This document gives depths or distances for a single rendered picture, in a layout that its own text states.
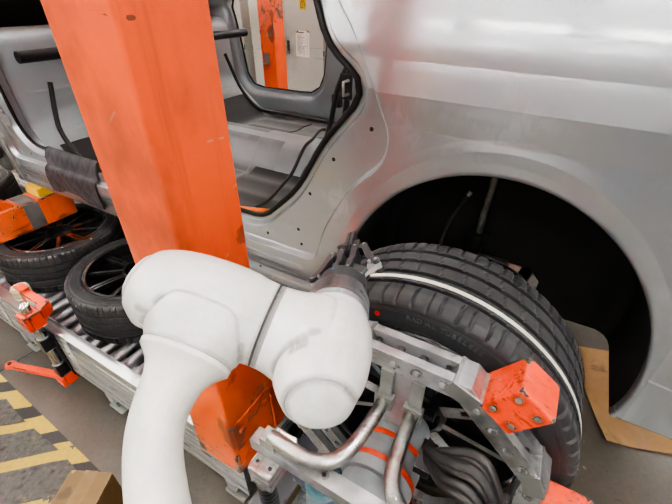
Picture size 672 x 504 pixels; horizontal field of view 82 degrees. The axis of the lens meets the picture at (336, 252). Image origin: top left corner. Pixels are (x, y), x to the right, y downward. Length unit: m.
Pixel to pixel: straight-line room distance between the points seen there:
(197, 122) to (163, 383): 0.42
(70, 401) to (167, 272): 1.96
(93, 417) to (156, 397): 1.83
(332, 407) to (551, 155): 0.68
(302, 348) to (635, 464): 1.96
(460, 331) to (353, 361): 0.35
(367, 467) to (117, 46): 0.78
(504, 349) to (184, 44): 0.70
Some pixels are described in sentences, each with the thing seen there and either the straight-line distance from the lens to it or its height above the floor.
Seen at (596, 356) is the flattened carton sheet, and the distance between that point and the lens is 2.56.
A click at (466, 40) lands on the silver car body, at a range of 0.89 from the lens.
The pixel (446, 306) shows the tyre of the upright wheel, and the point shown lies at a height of 1.18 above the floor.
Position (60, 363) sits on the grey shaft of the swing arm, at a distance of 2.30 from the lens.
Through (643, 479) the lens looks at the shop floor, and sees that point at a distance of 2.21.
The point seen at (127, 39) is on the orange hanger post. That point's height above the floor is 1.60.
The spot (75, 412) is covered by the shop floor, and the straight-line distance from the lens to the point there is 2.33.
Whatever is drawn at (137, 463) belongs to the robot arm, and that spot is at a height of 1.30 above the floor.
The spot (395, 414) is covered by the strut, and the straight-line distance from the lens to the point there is 0.84.
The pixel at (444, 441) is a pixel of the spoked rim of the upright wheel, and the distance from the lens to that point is 1.02.
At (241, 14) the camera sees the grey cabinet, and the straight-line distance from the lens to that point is 6.30.
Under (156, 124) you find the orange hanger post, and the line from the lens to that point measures 0.64.
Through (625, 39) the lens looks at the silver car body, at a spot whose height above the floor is 1.58.
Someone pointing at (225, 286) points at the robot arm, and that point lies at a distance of 0.43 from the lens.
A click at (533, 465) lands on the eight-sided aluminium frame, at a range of 0.80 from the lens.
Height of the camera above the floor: 1.65
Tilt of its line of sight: 34 degrees down
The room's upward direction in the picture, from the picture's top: straight up
